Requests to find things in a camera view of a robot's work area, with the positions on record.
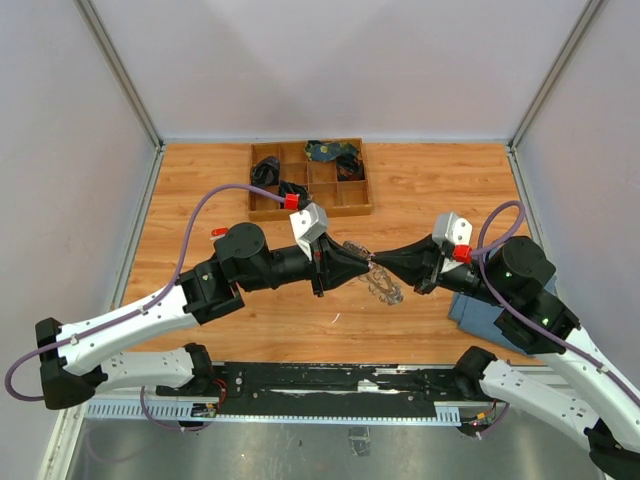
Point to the black mounting rail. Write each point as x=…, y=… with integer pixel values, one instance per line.
x=330, y=388

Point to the black rolled tie left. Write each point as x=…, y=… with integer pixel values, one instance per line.
x=266, y=173

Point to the white slotted cable duct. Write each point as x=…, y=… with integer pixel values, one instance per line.
x=166, y=411

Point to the black rolled tie middle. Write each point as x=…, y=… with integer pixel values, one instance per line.
x=291, y=188

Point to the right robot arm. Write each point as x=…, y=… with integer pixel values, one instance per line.
x=602, y=413

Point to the blue folded cloth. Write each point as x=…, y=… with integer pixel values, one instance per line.
x=477, y=319

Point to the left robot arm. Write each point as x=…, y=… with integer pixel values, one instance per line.
x=92, y=356

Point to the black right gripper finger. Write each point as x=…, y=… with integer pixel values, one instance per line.
x=399, y=268
x=411, y=254

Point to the aluminium frame post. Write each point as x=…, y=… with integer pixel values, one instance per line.
x=92, y=18
x=576, y=36

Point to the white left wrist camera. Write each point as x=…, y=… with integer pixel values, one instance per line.
x=307, y=226

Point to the right aluminium frame post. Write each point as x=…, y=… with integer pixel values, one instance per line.
x=576, y=36

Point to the wooden compartment tray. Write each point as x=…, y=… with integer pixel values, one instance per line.
x=347, y=198

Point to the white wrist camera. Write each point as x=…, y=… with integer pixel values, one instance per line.
x=452, y=228
x=307, y=226

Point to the blue yellow patterned cloth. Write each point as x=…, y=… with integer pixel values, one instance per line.
x=328, y=151

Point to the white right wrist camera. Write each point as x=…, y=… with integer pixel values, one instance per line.
x=452, y=228

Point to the black rolled tie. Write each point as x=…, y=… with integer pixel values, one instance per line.
x=291, y=188
x=266, y=173

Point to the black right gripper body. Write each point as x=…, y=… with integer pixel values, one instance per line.
x=431, y=274

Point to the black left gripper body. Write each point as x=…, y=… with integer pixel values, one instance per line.
x=321, y=266

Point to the left aluminium frame post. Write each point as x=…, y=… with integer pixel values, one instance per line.
x=92, y=18

